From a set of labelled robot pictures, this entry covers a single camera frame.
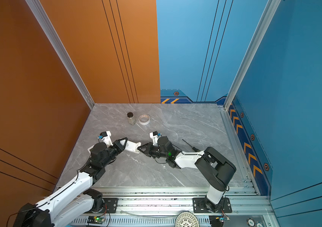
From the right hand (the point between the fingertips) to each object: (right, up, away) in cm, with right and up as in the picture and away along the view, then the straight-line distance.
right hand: (136, 150), depth 79 cm
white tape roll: (-1, +14, +30) cm, 33 cm away
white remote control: (-3, +1, +2) cm, 4 cm away
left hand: (-5, +7, +2) cm, 9 cm away
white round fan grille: (+27, -31, -11) cm, 42 cm away
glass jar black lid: (-9, +17, +25) cm, 31 cm away
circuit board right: (+42, -33, -9) cm, 54 cm away
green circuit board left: (-19, -33, -8) cm, 39 cm away
